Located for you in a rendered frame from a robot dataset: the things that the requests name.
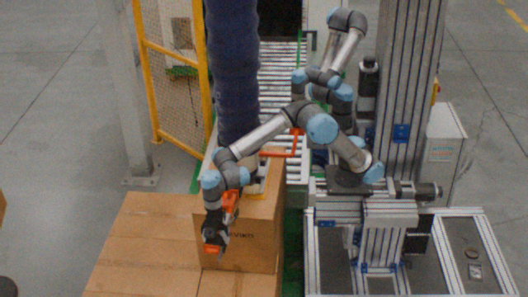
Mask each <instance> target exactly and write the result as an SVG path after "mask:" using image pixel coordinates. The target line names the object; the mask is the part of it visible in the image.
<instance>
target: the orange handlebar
mask: <svg viewBox="0 0 528 297"><path fill-rule="evenodd" d="M298 135H299V131H298V130H295V133H294V139H293V144H292V149H291V153H285V152H271V151H259V157H270V158H294V157H295V150H296V145H297V140H298ZM227 196H228V194H227V193H224V194H223V197H222V201H223V203H222V208H224V209H225V211H227V212H226V214H231V212H232V211H233V209H234V205H235V203H234V202H235V200H236V196H237V195H236V194H234V193H233V194H232V195H231V197H230V199H227ZM207 251H208V252H209V253H213V254H214V253H217V252H219V249H218V248H210V247H208V248H207Z"/></svg>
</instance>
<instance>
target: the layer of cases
mask: <svg viewBox="0 0 528 297"><path fill-rule="evenodd" d="M197 196H198V195H186V194H164V193H157V192H142V191H128V192H127V194H126V196H125V198H124V201H123V203H122V205H121V207H120V212H119V214H118V215H117V217H116V219H115V222H114V224H113V226H112V228H111V231H110V232H109V235H108V237H107V239H106V241H105V243H104V248H103V249H102V251H101V254H100V256H99V258H98V260H97V263H96V265H95V267H94V269H93V271H92V275H91V278H90V280H89V282H88V283H87V285H86V288H85V291H83V295H82V297H279V294H280V283H281V262H282V251H284V221H283V227H282V231H281V232H280V241H279V247H278V253H277V259H276V268H275V273H274V275H271V274H262V273H252V272H243V271H226V270H217V269H216V268H208V267H200V260H199V254H198V249H197V243H196V237H195V233H194V227H193V222H192V215H191V212H192V210H193V207H194V205H195V202H196V199H197Z"/></svg>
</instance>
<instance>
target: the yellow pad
mask: <svg viewBox="0 0 528 297"><path fill-rule="evenodd" d="M273 161H274V158H270V157H268V159H267V161H264V160H261V157H260V158H259V161H257V165H258V166H261V167H267V170H266V176H265V177H250V183H249V184H248V186H253V185H255V184H259V185H260V186H261V187H262V188H261V190H260V191H259V193H257V194H255V195H253V194H247V193H246V195H245V197H246V199H257V200H265V199H266V193H267V188H268V185H269V181H270V176H271V169H272V165H273Z"/></svg>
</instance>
